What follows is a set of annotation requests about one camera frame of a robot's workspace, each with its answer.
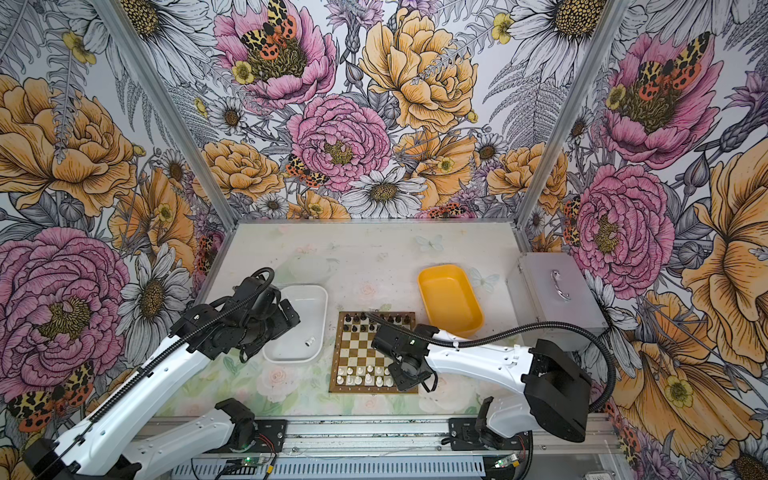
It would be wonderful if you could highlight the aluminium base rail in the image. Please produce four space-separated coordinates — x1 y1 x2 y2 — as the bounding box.
113 412 619 460

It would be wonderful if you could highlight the white plastic tray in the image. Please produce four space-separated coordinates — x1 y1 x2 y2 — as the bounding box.
262 284 330 365

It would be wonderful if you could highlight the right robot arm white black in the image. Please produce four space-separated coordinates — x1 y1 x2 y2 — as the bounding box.
372 323 591 449

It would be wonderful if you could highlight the aluminium corner post right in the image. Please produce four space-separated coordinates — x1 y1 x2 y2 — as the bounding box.
515 0 631 231

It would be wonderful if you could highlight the yellow plastic tray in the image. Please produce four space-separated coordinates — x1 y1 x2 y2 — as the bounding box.
417 264 484 338

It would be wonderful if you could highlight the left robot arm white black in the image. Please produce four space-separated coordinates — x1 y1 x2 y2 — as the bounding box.
23 267 300 479

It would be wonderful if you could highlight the wooden chess board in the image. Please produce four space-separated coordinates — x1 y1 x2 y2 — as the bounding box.
329 311 399 394

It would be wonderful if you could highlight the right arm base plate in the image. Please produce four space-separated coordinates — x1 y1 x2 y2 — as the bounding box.
441 417 531 452

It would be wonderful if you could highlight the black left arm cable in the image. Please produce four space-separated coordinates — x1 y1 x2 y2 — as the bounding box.
35 266 277 475

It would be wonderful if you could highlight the grey metal box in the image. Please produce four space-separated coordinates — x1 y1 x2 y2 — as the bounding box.
506 252 607 336

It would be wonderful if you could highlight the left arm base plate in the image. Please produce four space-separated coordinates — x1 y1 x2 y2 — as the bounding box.
208 419 288 454

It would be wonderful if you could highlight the aluminium corner post left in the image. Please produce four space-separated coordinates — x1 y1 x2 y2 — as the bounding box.
94 1 238 233

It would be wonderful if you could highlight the aluminium corner post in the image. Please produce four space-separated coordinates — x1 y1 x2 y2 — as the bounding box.
515 0 631 231
94 1 238 233

